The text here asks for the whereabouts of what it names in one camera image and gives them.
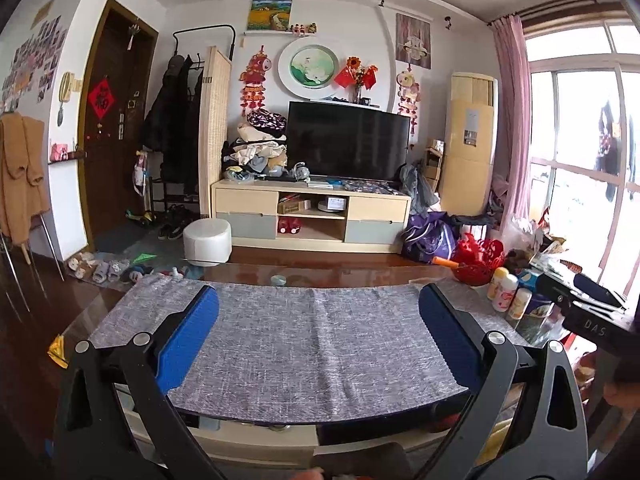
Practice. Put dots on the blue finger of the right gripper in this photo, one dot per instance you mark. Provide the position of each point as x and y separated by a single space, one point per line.
569 296
592 293

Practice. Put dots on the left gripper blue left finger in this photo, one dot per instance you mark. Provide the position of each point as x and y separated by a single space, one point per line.
189 330

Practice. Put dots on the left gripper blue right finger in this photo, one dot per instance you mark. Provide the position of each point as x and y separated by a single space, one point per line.
450 335

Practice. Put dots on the grey trash bin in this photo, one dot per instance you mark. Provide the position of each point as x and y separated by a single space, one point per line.
386 461

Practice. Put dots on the person's right hand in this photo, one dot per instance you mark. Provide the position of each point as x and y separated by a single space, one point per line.
623 395

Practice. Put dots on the yellow cap cream bottle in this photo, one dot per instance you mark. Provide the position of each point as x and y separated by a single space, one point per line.
499 274

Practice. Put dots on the white lotion bottle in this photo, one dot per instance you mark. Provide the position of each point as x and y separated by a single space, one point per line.
506 290

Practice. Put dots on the red cutout basket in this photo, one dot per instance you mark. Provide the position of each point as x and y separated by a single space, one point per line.
477 260

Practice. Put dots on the orange foam stick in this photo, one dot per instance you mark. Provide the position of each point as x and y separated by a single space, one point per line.
447 263

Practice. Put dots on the grey woven table mat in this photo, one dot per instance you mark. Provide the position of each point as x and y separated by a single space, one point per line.
297 355

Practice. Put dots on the purple bag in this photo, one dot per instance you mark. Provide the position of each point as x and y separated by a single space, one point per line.
428 236

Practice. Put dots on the white round stool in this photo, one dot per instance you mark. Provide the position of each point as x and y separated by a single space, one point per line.
207 242

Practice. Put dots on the pink curtain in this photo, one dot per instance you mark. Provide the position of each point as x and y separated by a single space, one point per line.
515 112

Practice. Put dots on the beige standing air conditioner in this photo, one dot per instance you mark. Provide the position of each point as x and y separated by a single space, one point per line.
470 144

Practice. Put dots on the beige tv cabinet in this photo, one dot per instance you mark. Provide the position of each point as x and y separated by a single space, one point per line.
294 216

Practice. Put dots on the pile of clothes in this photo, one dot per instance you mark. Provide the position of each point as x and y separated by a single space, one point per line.
259 149

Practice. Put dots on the black hanging coats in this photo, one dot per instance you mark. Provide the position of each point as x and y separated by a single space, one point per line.
170 128

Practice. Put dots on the black flat television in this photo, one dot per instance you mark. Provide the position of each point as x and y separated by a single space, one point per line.
338 140

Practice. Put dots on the brown coat on chair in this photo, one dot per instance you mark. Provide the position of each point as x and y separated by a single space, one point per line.
23 190

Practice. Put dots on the red diamond door sign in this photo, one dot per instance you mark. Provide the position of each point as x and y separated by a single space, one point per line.
101 98

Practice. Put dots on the beige folding screen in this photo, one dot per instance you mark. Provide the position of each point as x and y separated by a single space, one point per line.
212 124

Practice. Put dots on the dark brown door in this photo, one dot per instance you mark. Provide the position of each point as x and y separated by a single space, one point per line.
122 50

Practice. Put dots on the landscape painting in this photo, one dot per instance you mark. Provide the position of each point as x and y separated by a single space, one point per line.
269 15

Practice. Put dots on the framed wall poster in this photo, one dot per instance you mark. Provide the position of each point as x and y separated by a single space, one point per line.
413 41

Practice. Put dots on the round green wall plate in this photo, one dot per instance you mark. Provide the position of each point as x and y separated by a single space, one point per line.
308 65

